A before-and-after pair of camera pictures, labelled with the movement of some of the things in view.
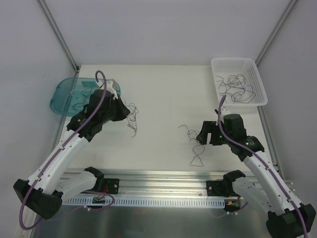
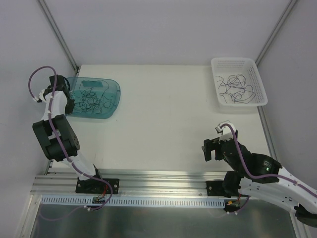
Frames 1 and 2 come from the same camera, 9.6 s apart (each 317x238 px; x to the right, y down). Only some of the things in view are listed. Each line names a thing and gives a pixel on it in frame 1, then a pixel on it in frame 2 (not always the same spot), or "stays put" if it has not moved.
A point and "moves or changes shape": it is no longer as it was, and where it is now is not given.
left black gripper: x=119 y=109 to x=70 y=106
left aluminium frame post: x=60 y=36 stays put
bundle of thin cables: x=132 y=123 moves or changes shape
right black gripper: x=212 y=134 to x=214 y=148
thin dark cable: x=237 y=90 stays put
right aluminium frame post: x=290 y=5 stays put
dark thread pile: x=237 y=81 stays put
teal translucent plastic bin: x=70 y=95 stays put
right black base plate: x=221 y=188 stays put
